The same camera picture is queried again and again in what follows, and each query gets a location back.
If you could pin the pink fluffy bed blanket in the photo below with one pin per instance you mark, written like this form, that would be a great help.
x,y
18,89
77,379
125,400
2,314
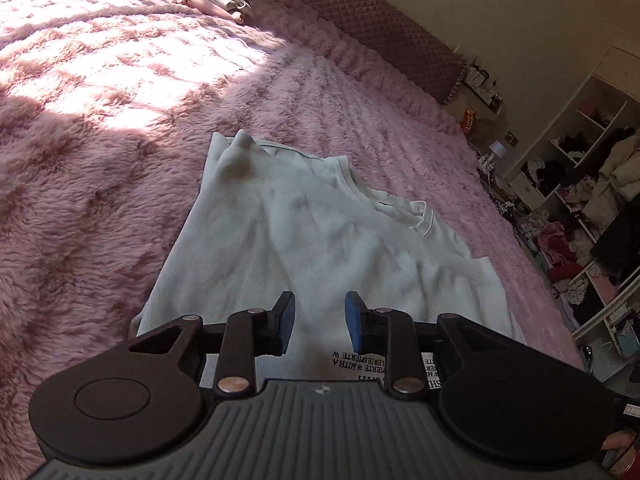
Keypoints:
x,y
107,108

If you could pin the purple quilted headboard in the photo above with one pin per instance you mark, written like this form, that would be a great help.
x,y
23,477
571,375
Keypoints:
x,y
402,42

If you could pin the white table lamp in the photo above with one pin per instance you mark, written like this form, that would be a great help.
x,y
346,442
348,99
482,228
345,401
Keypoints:
x,y
496,150

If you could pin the white printed sweatshirt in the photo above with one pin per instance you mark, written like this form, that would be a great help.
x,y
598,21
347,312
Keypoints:
x,y
269,218

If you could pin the red snack bag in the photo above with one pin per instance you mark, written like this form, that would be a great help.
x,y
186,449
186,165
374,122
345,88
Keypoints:
x,y
468,121

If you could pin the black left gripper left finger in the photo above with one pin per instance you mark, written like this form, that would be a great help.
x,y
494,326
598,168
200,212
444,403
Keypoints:
x,y
247,335

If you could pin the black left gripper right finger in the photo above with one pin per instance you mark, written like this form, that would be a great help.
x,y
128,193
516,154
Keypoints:
x,y
391,334

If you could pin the white open wardrobe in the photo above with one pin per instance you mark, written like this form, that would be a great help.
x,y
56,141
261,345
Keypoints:
x,y
580,182

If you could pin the small pink white clothes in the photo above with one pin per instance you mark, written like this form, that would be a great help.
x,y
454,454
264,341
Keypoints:
x,y
239,11

